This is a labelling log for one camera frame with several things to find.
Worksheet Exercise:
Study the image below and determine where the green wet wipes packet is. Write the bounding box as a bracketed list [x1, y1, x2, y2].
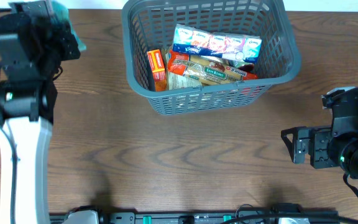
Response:
[52, 1, 86, 52]

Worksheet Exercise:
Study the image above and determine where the orange Redoxon box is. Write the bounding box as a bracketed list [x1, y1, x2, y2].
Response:
[147, 49, 167, 91]

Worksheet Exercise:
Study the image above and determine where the green lid jar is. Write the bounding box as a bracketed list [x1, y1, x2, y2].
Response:
[232, 61, 254, 73]

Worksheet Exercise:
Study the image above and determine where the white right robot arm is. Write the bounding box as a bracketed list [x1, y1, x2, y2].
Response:
[281, 86, 358, 198]

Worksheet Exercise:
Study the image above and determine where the Kleenex tissue multipack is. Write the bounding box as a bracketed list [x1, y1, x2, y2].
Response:
[172, 24, 262, 63]

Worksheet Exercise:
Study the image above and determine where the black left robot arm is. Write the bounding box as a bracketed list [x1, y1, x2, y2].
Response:
[0, 1, 81, 223]

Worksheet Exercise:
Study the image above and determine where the grey plastic basket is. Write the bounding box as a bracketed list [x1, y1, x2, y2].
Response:
[121, 0, 301, 114]

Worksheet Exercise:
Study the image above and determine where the San Remo spaghetti packet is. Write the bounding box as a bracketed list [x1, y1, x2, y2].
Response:
[167, 50, 258, 85]

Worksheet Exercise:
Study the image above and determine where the brown gold snack bag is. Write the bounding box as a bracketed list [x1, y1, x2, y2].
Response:
[161, 49, 202, 90]

